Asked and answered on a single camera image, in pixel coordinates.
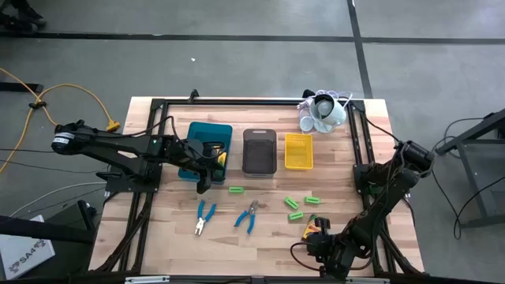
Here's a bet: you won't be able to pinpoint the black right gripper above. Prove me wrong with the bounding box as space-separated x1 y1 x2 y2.
305 216 348 279

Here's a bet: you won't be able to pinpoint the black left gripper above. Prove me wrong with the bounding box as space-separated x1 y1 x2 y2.
175 137 227 194

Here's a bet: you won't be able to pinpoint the blue handled cutting pliers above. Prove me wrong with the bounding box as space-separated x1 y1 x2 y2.
234 200 260 235

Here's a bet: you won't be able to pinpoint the blue handled combination pliers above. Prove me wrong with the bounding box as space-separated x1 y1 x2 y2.
193 200 218 237

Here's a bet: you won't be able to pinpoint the teal plastic bin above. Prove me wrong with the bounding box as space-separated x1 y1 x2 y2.
177 121 234 185

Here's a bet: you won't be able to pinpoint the grey translucent plastic bin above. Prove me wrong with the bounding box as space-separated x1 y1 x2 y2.
241 128 278 178

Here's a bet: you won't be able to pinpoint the yellow plastic basket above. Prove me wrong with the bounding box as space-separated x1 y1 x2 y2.
283 133 314 171

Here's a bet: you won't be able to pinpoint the white round cap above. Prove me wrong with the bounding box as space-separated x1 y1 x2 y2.
299 116 316 133

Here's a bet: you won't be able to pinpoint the white cylindrical projector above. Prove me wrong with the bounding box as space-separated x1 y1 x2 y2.
309 93 347 134

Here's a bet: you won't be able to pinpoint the black side table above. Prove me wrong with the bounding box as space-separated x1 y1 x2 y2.
436 108 505 230

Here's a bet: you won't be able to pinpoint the black floor stand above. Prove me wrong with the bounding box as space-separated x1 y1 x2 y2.
0 199 99 245

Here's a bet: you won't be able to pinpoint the black flat floor bar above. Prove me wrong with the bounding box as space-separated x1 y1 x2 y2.
0 82 44 94

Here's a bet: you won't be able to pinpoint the white cardboard box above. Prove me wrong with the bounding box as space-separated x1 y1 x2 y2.
0 215 56 281

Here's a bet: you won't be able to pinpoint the person's foot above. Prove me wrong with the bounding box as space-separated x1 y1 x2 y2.
0 0 47 32

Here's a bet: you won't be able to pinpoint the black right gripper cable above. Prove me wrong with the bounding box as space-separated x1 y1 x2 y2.
290 241 328 274

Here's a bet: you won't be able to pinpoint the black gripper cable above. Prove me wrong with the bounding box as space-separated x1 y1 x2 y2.
290 241 328 274
129 115 178 140

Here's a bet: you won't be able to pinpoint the black aluminium table frame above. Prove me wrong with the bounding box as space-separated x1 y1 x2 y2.
94 89 425 277

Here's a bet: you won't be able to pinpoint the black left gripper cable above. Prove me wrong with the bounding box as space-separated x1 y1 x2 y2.
129 115 178 140

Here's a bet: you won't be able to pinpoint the silver metal bracket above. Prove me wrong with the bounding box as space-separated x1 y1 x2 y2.
346 277 390 284
125 275 170 284

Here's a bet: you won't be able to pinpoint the orange extension cord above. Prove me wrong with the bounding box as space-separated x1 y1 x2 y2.
0 66 122 174

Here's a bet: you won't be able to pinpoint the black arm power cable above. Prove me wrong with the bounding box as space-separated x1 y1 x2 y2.
354 96 403 145

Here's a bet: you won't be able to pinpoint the black floor cable loop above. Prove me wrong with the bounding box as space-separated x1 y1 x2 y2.
432 118 505 241

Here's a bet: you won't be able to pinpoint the white floor cable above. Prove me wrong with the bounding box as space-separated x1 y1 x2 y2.
9 181 107 218

